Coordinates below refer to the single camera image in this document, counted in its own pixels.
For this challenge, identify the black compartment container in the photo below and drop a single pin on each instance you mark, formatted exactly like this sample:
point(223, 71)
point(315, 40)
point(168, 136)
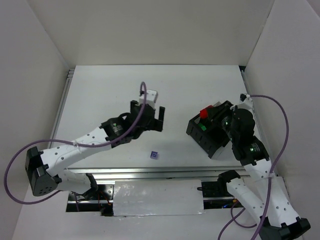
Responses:
point(213, 140)

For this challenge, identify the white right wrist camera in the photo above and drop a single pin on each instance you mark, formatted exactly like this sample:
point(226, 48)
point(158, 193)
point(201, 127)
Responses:
point(245, 102)

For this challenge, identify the lavender lego brick front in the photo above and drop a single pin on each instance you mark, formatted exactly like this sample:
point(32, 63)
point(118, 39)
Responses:
point(154, 155)

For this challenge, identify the white taped cover sheet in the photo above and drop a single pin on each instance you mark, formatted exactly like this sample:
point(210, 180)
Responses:
point(157, 198)

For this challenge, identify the aluminium right rail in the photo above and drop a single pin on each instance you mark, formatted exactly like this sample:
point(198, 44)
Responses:
point(245, 80)

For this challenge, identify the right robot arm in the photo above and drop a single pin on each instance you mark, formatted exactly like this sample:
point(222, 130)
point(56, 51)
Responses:
point(273, 213)

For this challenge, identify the red brown lego brick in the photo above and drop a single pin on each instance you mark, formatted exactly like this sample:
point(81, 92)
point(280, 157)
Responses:
point(203, 114)

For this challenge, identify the aluminium front rail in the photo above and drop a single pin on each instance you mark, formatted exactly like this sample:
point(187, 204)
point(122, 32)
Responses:
point(155, 173)

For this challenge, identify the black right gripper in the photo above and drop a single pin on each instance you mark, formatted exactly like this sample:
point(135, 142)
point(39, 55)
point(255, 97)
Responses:
point(210, 135)

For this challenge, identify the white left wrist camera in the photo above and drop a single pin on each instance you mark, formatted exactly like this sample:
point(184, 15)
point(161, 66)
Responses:
point(151, 97)

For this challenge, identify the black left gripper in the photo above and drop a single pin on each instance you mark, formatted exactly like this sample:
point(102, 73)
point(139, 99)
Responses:
point(152, 120)

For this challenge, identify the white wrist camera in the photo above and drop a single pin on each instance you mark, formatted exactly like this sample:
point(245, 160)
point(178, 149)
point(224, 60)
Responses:
point(245, 102)
point(151, 97)

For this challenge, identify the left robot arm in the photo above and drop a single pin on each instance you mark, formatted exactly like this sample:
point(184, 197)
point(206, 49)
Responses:
point(47, 169)

